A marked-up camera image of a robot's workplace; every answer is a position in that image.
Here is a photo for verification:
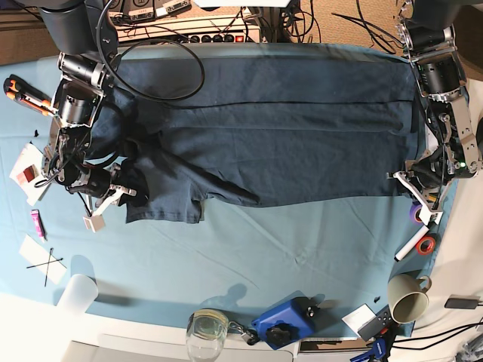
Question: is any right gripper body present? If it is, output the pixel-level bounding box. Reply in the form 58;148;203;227
56;164;137;218

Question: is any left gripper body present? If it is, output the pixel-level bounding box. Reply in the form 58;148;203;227
387;149;451;215

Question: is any dark blue T-shirt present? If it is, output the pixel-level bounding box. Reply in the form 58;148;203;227
87;57;418;223

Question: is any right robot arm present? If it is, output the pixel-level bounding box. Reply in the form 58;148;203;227
35;1;149;217

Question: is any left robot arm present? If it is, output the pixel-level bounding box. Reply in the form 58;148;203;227
392;1;482;222

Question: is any purple tape roll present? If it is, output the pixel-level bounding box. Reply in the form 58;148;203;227
410;203;423;224

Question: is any white marker pen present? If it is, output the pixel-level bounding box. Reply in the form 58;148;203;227
394;225;429;262

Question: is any white paper with red swatch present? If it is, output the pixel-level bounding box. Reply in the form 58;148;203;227
10;143;48;206

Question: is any pink glue tube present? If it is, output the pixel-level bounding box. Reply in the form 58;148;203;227
30;210;47;243

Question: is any red tape roll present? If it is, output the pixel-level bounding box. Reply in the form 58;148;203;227
415;235;436;256

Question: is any black hairpin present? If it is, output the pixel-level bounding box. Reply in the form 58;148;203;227
44;247;54;287
26;258;63;268

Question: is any white paper card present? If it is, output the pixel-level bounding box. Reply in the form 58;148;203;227
19;235;67;284

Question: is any translucent plastic cup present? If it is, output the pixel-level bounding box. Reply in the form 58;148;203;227
57;274;99;315

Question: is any light blue table cloth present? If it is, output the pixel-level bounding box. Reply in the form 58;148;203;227
0;41;470;339

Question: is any orange black utility knife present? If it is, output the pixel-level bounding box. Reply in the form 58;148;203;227
3;75;57;116

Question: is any beige ceramic mug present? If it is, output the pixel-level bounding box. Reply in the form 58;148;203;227
387;274;432;324

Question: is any black power adapter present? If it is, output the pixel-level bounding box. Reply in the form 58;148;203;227
444;296;482;310

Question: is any grey remote control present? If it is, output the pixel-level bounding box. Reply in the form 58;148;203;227
358;305;393;341

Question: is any clear glass jar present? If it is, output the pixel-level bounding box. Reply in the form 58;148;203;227
186;308;229;361

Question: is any white business card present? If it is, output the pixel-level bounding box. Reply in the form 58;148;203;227
342;304;376;334

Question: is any blue clamp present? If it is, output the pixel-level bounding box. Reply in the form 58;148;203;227
349;324;399;362

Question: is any white power strip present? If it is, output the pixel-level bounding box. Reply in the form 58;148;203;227
111;14;265;44

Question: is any blue box with black knob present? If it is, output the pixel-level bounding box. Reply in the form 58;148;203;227
251;296;320;350

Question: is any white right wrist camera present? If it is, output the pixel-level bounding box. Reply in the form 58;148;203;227
83;215;105;233

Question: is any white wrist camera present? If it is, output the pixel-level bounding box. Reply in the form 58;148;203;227
418;206;443;225
83;215;105;233

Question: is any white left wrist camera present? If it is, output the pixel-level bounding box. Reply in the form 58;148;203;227
418;206;443;225

